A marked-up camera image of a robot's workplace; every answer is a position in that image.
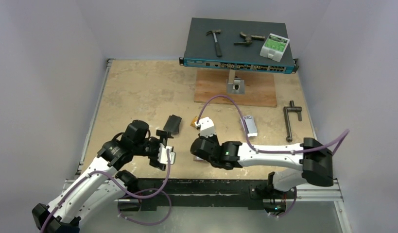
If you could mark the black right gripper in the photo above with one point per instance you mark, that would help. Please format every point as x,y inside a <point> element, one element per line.
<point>202,141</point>

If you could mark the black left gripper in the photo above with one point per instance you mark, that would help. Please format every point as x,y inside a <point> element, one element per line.
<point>164,137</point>

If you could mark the pink leather card holder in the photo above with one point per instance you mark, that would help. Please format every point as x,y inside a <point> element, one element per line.
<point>195,158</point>

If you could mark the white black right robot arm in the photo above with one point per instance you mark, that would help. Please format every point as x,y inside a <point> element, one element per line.
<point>306,162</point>

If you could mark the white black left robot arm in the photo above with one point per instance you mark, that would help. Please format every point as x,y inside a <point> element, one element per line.
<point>105,180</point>

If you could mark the white silver card stack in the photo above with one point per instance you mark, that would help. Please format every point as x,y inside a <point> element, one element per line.
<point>251,126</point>

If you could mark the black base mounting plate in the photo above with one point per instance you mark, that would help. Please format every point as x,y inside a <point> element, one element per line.
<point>250,194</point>

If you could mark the brown wooden board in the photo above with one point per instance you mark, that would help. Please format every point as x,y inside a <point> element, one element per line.
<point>259,87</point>

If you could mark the small claw hammer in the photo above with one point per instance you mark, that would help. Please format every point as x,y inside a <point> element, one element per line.
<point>216,43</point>

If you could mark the rusty metal tool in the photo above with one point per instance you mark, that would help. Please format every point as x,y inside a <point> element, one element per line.
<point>248,39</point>

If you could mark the white green electronic box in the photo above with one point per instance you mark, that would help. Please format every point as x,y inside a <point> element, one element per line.
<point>274,47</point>

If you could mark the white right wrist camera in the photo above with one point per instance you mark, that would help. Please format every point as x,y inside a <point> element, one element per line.
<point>207,128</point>

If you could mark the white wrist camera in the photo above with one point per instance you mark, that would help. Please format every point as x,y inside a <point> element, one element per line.
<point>166,155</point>
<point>207,128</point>

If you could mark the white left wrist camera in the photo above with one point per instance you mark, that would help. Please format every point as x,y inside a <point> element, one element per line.
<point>166,155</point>

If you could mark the metal stand bracket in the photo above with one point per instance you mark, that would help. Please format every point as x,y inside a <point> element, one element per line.
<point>234,84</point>

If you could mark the blue grey network switch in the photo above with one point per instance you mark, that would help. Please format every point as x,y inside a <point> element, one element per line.
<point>200,49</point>

